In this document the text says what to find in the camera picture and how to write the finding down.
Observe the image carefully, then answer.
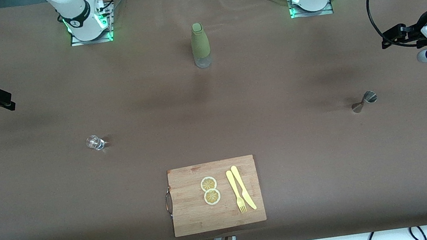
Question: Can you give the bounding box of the steel jigger measuring cup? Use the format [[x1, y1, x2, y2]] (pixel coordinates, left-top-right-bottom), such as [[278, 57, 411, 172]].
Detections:
[[349, 90, 380, 114]]

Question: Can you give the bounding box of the clear glass cup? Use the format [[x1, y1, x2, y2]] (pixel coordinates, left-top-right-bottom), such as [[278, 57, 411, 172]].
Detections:
[[85, 133, 107, 152]]

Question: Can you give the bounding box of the brown table cover sheet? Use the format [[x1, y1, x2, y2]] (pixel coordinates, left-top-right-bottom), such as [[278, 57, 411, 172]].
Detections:
[[0, 0, 427, 240]]

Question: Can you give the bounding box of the green sleeved glass bottle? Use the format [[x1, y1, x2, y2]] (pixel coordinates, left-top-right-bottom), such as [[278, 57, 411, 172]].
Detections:
[[188, 21, 214, 70]]

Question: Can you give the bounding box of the yellow plastic knife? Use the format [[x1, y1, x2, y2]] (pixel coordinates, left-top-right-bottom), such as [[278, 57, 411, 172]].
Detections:
[[230, 163, 258, 212]]

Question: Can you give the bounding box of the yellow plastic fork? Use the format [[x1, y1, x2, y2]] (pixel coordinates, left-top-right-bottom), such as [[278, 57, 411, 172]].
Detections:
[[225, 168, 248, 215]]

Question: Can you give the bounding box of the lemon slice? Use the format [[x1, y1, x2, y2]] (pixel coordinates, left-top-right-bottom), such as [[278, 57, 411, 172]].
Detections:
[[203, 188, 223, 207], [200, 175, 219, 192]]

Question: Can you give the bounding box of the wooden cutting board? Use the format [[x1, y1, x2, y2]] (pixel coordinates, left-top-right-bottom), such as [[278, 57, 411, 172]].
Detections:
[[160, 154, 268, 238]]

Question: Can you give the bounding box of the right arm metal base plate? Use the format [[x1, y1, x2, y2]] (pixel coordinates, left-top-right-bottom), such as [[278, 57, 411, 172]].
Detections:
[[65, 1, 118, 48]]

